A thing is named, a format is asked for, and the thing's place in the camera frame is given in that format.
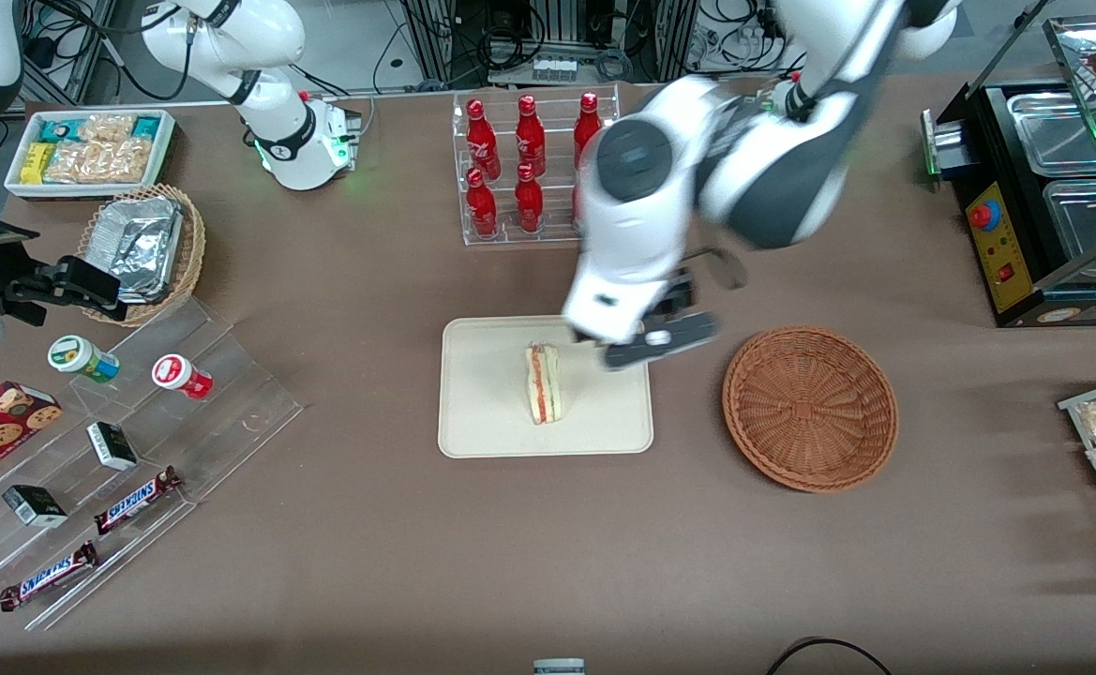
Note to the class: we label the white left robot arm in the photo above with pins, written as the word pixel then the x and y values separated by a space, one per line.
pixel 632 234

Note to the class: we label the black food warmer machine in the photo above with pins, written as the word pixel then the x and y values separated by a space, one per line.
pixel 1002 272

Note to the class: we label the red lid cup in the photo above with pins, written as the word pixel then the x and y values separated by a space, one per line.
pixel 179 375

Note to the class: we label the red drink bottle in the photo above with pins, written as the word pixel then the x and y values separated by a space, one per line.
pixel 531 139
pixel 588 122
pixel 482 208
pixel 483 141
pixel 529 204
pixel 575 208

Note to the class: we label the green lid cup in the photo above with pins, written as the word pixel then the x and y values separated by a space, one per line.
pixel 79 357

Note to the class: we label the clear cracker bag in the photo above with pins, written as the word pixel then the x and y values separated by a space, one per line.
pixel 97 162
pixel 107 128

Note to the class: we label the small grey object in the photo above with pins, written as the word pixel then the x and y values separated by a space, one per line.
pixel 559 667

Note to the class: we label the round brown wicker basket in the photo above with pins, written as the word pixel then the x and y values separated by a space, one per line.
pixel 810 408

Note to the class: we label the steel warmer pan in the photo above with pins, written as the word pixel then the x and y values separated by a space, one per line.
pixel 1087 220
pixel 1054 131

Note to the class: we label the clear acrylic stepped display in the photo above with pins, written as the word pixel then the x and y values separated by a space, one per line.
pixel 229 403

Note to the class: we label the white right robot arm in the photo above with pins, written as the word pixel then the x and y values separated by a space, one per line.
pixel 276 122

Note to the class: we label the yellow snack pack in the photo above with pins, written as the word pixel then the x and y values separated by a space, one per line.
pixel 36 163

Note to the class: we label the white power strip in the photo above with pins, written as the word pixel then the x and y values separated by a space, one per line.
pixel 555 69

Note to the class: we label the teal snack pack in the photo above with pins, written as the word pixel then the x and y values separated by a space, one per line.
pixel 146 127
pixel 60 129

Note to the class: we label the white rectangular snack bin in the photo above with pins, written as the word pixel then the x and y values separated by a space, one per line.
pixel 165 155

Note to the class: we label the triangular sandwich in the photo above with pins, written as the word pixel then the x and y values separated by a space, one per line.
pixel 545 389

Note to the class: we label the light wicker basket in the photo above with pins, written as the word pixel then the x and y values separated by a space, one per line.
pixel 193 248

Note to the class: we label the small dark carton box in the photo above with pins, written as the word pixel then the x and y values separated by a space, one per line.
pixel 35 506
pixel 112 446

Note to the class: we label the cream rectangular plastic tray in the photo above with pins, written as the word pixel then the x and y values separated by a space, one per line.
pixel 482 394

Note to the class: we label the brown snickers bar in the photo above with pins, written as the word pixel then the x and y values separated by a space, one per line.
pixel 135 501
pixel 49 576

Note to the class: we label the silver foil tray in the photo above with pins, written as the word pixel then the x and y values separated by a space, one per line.
pixel 144 244

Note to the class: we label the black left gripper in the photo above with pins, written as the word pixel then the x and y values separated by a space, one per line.
pixel 678 295

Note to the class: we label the clear acrylic bottle rack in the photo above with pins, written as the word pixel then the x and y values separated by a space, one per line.
pixel 510 236

